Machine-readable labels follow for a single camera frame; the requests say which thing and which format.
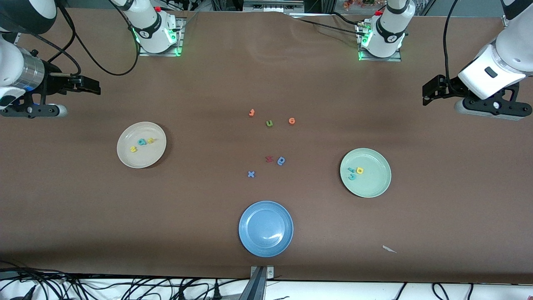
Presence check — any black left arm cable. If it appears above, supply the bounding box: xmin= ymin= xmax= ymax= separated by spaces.
xmin=443 ymin=0 xmax=461 ymax=90

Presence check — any brown table cover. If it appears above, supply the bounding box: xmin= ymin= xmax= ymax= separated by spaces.
xmin=0 ymin=7 xmax=533 ymax=285

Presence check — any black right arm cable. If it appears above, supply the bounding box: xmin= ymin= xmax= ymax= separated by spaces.
xmin=31 ymin=0 xmax=140 ymax=90

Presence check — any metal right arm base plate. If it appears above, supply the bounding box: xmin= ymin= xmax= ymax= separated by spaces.
xmin=137 ymin=17 xmax=187 ymax=58

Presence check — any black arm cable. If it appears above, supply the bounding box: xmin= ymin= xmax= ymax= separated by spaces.
xmin=443 ymin=0 xmax=461 ymax=90
xmin=31 ymin=0 xmax=140 ymax=90

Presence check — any black base power cable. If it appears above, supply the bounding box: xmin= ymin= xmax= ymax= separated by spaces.
xmin=291 ymin=12 xmax=369 ymax=37

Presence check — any blue plate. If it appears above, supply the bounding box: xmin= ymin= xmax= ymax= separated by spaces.
xmin=238 ymin=200 xmax=294 ymax=258

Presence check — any black cable tangle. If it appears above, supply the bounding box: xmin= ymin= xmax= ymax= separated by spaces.
xmin=0 ymin=260 xmax=236 ymax=300

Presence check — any looped black cable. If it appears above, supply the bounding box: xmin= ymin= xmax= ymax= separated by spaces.
xmin=431 ymin=282 xmax=450 ymax=300

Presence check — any orange dried plant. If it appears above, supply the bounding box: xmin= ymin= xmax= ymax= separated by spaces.
xmin=344 ymin=0 xmax=386 ymax=11

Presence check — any grey metal device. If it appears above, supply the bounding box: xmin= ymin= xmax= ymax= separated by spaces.
xmin=243 ymin=0 xmax=306 ymax=13

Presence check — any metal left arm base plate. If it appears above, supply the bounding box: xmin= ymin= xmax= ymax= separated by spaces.
xmin=358 ymin=23 xmax=402 ymax=62

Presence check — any pale green plate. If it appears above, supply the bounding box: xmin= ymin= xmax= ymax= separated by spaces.
xmin=340 ymin=148 xmax=392 ymax=198

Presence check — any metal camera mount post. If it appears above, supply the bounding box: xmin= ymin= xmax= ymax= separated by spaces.
xmin=239 ymin=265 xmax=275 ymax=300

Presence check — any beige brown plate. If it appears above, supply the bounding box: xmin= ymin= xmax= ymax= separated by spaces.
xmin=117 ymin=121 xmax=167 ymax=169

